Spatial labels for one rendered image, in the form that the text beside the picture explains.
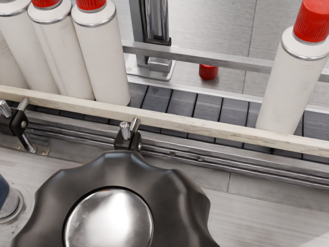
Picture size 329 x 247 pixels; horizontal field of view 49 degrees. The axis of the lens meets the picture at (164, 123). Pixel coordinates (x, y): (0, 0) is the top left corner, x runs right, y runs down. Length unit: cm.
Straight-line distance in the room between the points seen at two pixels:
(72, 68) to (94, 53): 5
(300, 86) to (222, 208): 17
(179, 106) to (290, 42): 20
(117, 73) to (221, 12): 36
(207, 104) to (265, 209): 17
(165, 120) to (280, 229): 19
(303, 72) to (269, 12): 41
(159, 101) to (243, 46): 24
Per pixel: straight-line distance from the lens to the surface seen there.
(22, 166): 52
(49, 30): 44
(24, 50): 50
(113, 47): 45
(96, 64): 46
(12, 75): 56
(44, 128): 57
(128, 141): 45
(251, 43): 71
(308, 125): 54
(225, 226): 44
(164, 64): 56
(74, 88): 51
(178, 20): 75
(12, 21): 47
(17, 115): 52
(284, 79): 41
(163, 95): 54
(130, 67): 65
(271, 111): 46
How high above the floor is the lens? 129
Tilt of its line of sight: 54 degrees down
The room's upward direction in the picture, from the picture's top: 3 degrees counter-clockwise
